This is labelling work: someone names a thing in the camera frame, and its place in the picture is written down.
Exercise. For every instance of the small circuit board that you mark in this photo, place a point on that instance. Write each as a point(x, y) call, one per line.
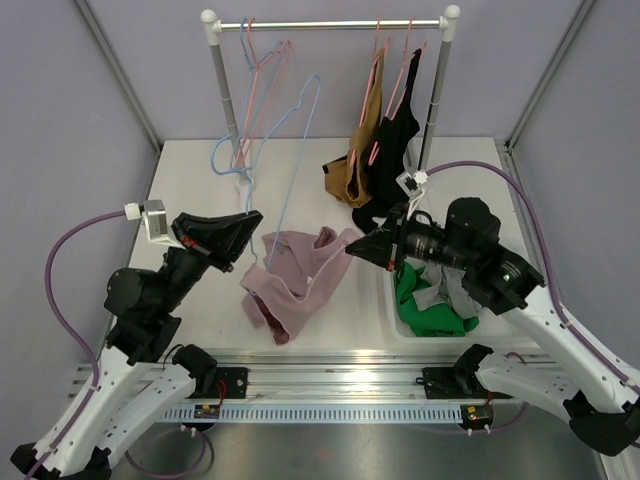
point(207, 411)
point(482, 414)

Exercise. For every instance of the mauve tank top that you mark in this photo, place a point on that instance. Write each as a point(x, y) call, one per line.
point(300, 274)

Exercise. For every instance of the green tank top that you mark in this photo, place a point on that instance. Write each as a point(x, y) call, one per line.
point(437, 321)

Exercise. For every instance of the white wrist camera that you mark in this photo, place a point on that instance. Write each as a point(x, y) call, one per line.
point(153, 216)
point(414, 186)

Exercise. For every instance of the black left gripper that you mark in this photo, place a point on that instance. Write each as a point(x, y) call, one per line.
point(224, 237)

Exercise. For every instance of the white metal clothes rack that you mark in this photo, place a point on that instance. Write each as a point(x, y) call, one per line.
point(242, 162)

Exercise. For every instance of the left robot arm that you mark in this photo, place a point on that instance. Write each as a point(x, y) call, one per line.
point(102, 423)

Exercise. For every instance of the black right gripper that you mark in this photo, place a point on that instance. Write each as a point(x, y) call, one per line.
point(387, 245)

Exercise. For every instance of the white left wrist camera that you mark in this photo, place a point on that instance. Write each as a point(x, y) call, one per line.
point(153, 216)

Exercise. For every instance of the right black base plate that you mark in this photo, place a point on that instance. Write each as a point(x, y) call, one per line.
point(450, 383)

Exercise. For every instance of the right small circuit board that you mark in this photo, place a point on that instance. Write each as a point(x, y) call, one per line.
point(482, 414)

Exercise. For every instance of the white slotted cable duct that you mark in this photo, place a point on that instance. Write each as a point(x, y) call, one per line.
point(322, 414)

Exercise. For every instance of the grey tank top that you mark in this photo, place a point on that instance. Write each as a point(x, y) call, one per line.
point(445, 287)

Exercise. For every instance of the aluminium mounting rail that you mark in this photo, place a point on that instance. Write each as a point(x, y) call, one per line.
point(347, 376)

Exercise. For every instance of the black tank top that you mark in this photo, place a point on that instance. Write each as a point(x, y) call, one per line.
point(393, 137)

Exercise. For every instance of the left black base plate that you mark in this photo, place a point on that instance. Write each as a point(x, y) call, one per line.
point(229, 383)

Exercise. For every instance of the pink hanger of black top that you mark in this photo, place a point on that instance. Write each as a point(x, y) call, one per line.
point(392, 105)

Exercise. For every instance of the pink hanger of brown top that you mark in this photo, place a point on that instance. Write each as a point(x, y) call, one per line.
point(372, 99)

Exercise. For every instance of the white plastic basket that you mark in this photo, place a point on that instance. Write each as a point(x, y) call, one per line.
point(493, 331)

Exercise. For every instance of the pink hanger of grey top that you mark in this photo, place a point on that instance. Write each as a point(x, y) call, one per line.
point(257, 90)

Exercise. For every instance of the left small circuit board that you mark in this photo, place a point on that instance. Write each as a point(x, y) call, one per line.
point(207, 411)

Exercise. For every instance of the brown tank top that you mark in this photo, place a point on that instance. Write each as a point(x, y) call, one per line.
point(348, 186)

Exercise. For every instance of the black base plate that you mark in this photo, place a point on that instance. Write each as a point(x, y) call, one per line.
point(450, 383)
point(229, 383)

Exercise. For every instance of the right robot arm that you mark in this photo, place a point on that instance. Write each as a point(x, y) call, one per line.
point(597, 394)

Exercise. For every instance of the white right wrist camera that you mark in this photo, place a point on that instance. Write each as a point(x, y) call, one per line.
point(414, 186)

